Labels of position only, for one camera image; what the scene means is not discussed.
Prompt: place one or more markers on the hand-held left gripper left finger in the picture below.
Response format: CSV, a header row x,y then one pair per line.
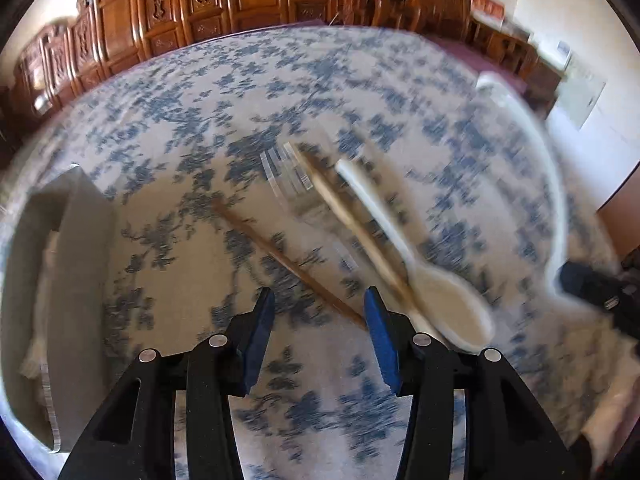
x,y
260,330

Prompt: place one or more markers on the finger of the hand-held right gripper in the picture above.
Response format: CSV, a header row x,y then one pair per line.
x,y
585,282

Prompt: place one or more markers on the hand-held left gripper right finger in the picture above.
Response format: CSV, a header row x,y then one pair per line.
x,y
382,340

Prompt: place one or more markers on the wooden chopstick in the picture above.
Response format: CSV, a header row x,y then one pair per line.
x,y
285,265
345,215

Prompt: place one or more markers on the large white spoon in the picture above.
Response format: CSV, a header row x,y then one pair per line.
x,y
455,310

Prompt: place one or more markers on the clear plastic fork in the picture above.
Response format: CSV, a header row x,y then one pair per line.
x,y
300,195

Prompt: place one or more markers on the rectangular metal tray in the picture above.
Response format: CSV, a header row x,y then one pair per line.
x,y
85,260

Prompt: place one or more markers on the wooden side table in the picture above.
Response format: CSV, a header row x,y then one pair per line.
x,y
542,85

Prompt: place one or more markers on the blue floral tablecloth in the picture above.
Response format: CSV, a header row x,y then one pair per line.
x,y
200,110

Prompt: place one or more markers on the white tabletop device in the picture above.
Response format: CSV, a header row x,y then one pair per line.
x,y
562,52

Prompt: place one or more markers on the purple armchair cushion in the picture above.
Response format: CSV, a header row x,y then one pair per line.
x,y
480,60

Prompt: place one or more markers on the carved wooden armchair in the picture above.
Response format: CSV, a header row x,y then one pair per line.
x,y
450,0

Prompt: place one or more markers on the carved wooden sofa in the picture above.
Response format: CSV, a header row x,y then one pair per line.
x,y
165,15

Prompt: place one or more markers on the white wall electrical panel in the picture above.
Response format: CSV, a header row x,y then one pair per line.
x,y
580,90

